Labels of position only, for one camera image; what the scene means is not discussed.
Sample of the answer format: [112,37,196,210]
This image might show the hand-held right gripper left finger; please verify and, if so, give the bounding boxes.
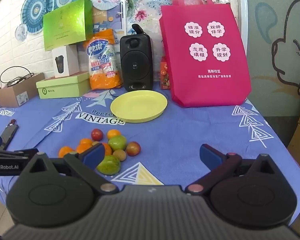
[19,142,120,196]

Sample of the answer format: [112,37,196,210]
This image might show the red tomato-print box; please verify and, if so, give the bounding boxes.
[160,56,172,90]

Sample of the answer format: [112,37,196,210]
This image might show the shiny green gift box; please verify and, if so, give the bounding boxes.
[43,0,93,52]

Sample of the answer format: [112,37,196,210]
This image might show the black speaker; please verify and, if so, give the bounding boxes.
[119,34,153,92]

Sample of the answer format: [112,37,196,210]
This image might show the orange paper cup pack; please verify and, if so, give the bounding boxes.
[84,29,123,90]

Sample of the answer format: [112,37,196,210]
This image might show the floral plastic wrap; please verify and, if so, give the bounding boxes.
[122,0,180,34]

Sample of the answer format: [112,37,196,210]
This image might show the oblong green mango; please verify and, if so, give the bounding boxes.
[96,155,121,176]

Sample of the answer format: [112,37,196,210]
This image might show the yellow plastic plate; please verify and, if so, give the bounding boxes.
[110,90,168,123]

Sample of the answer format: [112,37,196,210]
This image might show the round green fruit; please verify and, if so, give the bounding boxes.
[108,135,127,152]

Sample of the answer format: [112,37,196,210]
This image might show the blue printed tablecloth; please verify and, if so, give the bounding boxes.
[0,94,300,227]

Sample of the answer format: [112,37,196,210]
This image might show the light green lidded box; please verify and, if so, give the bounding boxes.
[36,72,90,99]

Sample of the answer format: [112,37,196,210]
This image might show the pink tote bag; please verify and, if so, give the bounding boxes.
[159,0,252,108]

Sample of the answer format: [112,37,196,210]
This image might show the black cable bundle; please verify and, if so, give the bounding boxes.
[0,66,35,87]

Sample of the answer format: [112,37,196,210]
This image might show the small brown kiwi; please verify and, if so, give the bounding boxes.
[112,149,127,162]

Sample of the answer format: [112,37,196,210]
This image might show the large blue paper fan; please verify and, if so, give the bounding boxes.
[21,0,55,28]

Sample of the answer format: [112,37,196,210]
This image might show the black microphone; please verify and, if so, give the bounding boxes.
[131,24,144,36]

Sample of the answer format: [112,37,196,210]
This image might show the brown cardboard box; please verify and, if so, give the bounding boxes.
[0,73,45,107]

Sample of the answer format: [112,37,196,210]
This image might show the white cup-print box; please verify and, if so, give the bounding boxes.
[51,44,80,78]

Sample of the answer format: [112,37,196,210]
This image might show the wall poster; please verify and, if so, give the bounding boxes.
[92,4,127,34]

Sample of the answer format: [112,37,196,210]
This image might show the small pale paper fan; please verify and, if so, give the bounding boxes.
[15,24,28,42]

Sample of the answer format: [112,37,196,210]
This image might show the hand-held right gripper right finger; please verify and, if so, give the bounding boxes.
[185,144,284,195]

